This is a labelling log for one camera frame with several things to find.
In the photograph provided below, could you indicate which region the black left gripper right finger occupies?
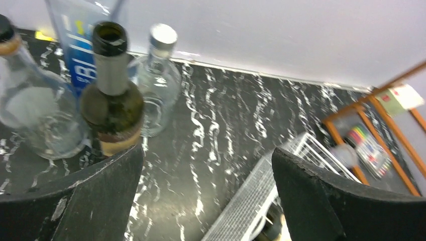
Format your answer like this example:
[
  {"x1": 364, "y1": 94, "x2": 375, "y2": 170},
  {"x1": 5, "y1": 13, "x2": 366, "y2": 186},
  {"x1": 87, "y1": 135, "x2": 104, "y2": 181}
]
[{"x1": 271, "y1": 148, "x2": 425, "y2": 240}]

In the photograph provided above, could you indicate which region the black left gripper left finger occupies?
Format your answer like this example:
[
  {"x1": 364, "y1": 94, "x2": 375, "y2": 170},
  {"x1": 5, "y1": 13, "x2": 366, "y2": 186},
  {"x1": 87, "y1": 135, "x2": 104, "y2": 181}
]
[{"x1": 1, "y1": 145, "x2": 144, "y2": 240}]

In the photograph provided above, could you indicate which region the green wine bottle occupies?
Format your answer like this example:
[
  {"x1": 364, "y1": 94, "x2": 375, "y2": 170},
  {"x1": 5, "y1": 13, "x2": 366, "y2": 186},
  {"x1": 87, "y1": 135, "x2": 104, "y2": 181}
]
[{"x1": 80, "y1": 21, "x2": 144, "y2": 157}]

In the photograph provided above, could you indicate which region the clear labelled wine bottle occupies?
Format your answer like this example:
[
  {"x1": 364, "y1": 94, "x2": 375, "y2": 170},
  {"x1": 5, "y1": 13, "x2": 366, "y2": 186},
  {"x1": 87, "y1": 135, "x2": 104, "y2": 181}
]
[{"x1": 1, "y1": 15, "x2": 88, "y2": 160}]

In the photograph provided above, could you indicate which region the clear round glass bottle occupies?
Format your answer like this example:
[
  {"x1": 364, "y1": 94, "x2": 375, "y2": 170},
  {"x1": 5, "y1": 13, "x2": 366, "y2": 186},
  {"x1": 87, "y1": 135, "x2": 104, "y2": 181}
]
[{"x1": 137, "y1": 23, "x2": 181, "y2": 137}]

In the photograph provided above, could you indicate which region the blue square glass bottle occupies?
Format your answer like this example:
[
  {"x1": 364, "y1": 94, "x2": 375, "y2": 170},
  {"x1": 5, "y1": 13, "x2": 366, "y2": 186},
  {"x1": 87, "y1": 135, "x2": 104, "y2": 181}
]
[{"x1": 46, "y1": 0, "x2": 129, "y2": 95}]

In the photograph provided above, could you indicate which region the dark black-capped wine bottle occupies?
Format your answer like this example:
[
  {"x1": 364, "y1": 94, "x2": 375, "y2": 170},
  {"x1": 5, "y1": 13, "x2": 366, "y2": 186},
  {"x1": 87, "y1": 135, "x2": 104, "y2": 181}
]
[{"x1": 254, "y1": 204, "x2": 285, "y2": 240}]

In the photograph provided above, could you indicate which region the small clear plastic cup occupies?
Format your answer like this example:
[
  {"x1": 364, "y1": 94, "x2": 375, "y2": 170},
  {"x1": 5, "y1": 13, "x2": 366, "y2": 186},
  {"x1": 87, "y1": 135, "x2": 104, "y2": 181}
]
[{"x1": 330, "y1": 144, "x2": 359, "y2": 169}]

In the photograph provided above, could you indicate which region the coloured marker pen pack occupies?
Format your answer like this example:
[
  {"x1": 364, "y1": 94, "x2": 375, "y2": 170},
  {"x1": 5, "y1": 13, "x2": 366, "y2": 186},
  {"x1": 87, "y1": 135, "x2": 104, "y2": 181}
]
[{"x1": 345, "y1": 124, "x2": 391, "y2": 179}]

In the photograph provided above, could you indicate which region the orange wooden shelf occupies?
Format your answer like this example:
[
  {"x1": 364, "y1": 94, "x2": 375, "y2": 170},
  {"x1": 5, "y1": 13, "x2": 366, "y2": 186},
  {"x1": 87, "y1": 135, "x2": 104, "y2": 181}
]
[{"x1": 322, "y1": 60, "x2": 425, "y2": 196}]

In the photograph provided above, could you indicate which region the small white box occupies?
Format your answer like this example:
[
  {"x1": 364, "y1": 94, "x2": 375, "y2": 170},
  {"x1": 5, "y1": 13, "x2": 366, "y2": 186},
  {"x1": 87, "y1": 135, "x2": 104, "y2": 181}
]
[{"x1": 375, "y1": 84, "x2": 425, "y2": 117}]

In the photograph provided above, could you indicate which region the white wire wine rack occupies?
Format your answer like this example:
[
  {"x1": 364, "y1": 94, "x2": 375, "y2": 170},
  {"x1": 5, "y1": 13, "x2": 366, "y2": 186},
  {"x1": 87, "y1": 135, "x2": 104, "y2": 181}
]
[{"x1": 203, "y1": 133, "x2": 358, "y2": 240}]

